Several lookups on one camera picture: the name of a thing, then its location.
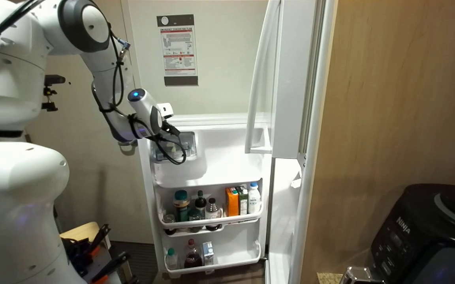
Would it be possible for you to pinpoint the white bottle in door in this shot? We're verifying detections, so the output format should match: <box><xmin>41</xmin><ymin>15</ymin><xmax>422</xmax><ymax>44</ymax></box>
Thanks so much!
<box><xmin>248</xmin><ymin>181</ymin><xmax>261</xmax><ymax>214</ymax></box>

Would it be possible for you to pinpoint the orange juice carton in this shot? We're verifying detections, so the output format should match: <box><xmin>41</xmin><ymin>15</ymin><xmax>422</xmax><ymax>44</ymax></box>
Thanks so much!
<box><xmin>226</xmin><ymin>187</ymin><xmax>240</xmax><ymax>216</ymax></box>

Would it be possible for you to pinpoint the black camera on stand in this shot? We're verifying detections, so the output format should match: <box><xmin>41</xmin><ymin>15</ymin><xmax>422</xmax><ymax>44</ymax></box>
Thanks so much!
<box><xmin>41</xmin><ymin>74</ymin><xmax>67</xmax><ymax>111</ymax></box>

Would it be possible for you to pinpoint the dark bottle in door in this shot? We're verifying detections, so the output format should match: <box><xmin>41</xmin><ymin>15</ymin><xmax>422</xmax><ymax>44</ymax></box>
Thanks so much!
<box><xmin>195</xmin><ymin>190</ymin><xmax>207</xmax><ymax>219</ymax></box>

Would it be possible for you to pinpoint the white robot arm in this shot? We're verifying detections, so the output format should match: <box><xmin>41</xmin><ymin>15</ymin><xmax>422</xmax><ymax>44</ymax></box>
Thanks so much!
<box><xmin>0</xmin><ymin>0</ymin><xmax>182</xmax><ymax>284</ymax></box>

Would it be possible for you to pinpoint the black cable bundle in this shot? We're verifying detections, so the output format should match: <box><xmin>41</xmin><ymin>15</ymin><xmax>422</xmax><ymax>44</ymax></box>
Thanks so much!
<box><xmin>90</xmin><ymin>28</ymin><xmax>188</xmax><ymax>165</ymax></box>

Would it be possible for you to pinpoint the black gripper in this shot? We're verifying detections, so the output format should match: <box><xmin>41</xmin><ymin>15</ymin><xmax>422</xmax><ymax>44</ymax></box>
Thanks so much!
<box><xmin>150</xmin><ymin>122</ymin><xmax>196</xmax><ymax>163</ymax></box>

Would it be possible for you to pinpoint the white room door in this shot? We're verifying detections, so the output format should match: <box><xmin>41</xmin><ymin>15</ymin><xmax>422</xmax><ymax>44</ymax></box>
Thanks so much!
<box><xmin>27</xmin><ymin>0</ymin><xmax>155</xmax><ymax>245</ymax></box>

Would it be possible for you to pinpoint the white fridge door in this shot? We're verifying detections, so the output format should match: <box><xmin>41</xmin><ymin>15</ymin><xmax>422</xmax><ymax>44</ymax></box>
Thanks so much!
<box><xmin>139</xmin><ymin>113</ymin><xmax>272</xmax><ymax>277</ymax></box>

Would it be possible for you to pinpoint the red white wall notice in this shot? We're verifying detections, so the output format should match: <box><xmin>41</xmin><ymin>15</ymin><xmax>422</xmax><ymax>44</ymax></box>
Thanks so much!
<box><xmin>157</xmin><ymin>14</ymin><xmax>199</xmax><ymax>86</ymax></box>

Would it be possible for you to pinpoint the white upper freezer door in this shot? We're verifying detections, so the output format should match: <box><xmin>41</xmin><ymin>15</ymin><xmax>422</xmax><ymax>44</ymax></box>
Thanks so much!
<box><xmin>245</xmin><ymin>0</ymin><xmax>324</xmax><ymax>159</ymax></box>

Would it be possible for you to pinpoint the black orange tool clamp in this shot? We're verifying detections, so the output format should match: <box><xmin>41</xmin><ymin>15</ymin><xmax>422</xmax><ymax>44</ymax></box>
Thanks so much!
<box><xmin>60</xmin><ymin>222</ymin><xmax>130</xmax><ymax>284</ymax></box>

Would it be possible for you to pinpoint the black air fryer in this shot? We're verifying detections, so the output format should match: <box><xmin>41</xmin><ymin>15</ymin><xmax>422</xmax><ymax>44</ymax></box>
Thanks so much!
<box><xmin>372</xmin><ymin>182</ymin><xmax>455</xmax><ymax>284</ymax></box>

